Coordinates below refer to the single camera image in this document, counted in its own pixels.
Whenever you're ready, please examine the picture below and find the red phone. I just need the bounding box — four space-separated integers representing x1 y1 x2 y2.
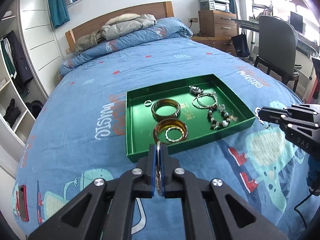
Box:
16 185 29 222

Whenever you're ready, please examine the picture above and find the wooden headboard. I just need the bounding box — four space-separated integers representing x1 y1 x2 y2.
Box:
65 1 174 52

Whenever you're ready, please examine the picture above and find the blue white gloved hand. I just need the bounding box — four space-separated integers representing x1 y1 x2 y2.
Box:
306 155 320 197

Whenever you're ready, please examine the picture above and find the dark tote bag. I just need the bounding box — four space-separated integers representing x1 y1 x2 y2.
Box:
231 29 250 58

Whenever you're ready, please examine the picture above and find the thin silver bangle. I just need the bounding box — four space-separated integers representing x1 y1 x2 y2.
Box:
156 141 162 196

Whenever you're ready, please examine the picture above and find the white wardrobe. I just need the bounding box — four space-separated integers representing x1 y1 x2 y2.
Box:
1 0 62 160

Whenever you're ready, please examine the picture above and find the blue cartoon bedspread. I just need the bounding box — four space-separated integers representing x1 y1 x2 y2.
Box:
15 38 319 239

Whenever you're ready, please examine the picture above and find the brown bead bracelet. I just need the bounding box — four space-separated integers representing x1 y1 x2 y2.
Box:
207 106 238 130

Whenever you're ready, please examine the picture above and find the computer monitor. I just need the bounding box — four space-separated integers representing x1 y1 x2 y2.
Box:
290 12 303 33

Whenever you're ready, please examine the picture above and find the amber resin bangle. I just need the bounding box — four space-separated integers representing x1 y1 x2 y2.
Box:
153 118 189 144

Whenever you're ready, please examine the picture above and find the blue folded duvet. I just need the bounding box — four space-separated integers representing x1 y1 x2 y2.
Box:
59 17 193 79

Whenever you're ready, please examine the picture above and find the silver beaded bracelet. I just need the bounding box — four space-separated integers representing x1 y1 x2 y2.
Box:
191 91 218 110

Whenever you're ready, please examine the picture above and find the olive green jacket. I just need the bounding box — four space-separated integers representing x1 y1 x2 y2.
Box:
73 30 104 55

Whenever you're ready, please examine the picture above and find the green metal tray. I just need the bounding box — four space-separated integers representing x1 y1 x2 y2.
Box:
125 74 255 163

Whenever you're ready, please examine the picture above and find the wooden drawer cabinet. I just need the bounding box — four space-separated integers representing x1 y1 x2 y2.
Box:
191 10 239 56

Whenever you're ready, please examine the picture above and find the dark brown bangle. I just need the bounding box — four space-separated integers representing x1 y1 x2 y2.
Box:
151 99 181 121

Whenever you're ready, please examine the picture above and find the white printer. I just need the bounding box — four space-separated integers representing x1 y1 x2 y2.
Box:
199 0 230 12

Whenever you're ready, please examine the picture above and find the grey puffer jacket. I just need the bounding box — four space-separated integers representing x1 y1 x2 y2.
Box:
101 13 157 41

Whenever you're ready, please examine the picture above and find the dark grey chair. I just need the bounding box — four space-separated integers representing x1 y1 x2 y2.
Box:
254 15 301 92

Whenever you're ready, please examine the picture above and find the small twisted silver bracelet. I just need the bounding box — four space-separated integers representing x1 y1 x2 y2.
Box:
165 126 185 144

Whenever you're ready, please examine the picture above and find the teal left curtain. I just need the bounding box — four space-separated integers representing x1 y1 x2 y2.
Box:
48 0 70 29

